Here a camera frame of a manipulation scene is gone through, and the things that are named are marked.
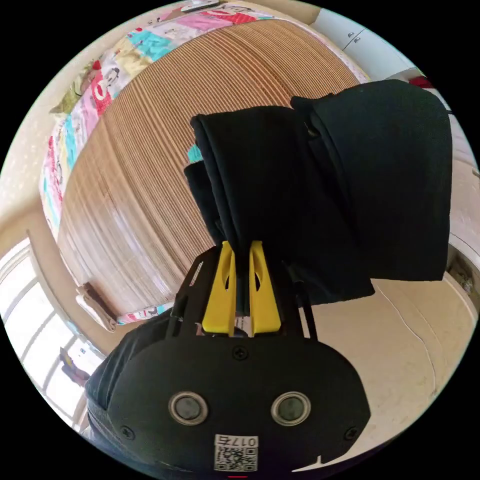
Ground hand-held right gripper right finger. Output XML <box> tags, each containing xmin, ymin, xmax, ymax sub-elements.
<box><xmin>248</xmin><ymin>240</ymin><xmax>283</xmax><ymax>337</ymax></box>

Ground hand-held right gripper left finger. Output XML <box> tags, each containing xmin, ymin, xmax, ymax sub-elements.
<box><xmin>201</xmin><ymin>241</ymin><xmax>238</xmax><ymax>336</ymax></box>

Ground black pants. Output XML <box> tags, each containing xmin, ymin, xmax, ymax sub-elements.
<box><xmin>183</xmin><ymin>79</ymin><xmax>453</xmax><ymax>315</ymax></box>

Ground window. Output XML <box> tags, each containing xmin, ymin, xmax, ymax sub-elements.
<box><xmin>0</xmin><ymin>239</ymin><xmax>108</xmax><ymax>432</ymax></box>

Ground white cupboard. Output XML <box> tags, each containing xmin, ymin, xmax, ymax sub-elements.
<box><xmin>313</xmin><ymin>7</ymin><xmax>419</xmax><ymax>82</ymax></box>

